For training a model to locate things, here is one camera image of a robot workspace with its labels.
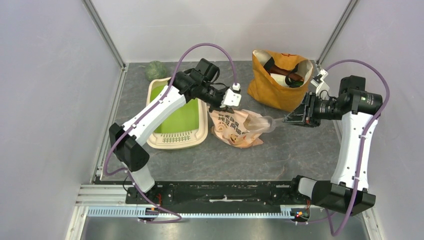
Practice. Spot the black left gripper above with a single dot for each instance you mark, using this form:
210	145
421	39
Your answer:
224	90

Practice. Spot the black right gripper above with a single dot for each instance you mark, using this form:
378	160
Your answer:
305	113

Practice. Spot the clear plastic scoop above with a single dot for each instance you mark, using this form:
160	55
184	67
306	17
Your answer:
263	124

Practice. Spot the cream green litter box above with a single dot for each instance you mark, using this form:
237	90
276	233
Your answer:
186	127

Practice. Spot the pink cat litter bag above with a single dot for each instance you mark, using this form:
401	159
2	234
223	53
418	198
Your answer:
231	128

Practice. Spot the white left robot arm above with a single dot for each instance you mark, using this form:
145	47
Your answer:
127	140

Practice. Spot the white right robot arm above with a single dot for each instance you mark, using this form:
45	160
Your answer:
347	190

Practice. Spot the orange paper bag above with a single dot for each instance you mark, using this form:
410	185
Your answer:
280	80

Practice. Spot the green fuzzy ball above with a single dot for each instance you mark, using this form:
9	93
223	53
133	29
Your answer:
156	70

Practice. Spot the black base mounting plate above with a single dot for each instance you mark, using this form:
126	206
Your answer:
221	197

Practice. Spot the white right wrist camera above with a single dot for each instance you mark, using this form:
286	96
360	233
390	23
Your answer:
321	87

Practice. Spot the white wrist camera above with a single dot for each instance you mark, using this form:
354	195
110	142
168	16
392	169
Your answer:
232	96
321	87

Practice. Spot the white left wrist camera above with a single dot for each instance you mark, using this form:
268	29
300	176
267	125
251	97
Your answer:
232	96

